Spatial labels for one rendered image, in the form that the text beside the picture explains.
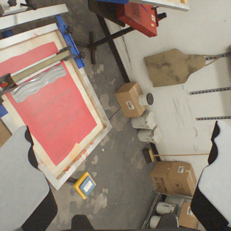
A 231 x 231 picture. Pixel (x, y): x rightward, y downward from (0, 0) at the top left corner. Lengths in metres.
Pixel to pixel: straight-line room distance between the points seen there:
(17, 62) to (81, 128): 0.53
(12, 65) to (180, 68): 2.21
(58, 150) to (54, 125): 0.14
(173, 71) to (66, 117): 1.97
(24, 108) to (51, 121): 0.17
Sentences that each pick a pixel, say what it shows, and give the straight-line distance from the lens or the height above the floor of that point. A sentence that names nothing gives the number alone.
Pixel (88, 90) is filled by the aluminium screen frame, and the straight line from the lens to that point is 1.18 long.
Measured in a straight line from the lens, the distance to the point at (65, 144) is 1.08.
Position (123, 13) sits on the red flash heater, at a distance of 1.57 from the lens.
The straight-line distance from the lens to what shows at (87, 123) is 1.18.
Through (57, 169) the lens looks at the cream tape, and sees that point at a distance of 1.07.
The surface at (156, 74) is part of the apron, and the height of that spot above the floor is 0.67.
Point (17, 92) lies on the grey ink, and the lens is 0.96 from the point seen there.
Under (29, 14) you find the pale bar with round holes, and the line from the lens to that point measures 1.03.
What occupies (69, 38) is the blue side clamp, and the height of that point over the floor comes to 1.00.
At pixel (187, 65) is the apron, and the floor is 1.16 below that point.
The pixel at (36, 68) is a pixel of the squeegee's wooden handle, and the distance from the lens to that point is 0.92.
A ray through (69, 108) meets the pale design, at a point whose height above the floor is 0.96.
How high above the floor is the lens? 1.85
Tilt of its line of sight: 39 degrees down
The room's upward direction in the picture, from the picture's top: 85 degrees clockwise
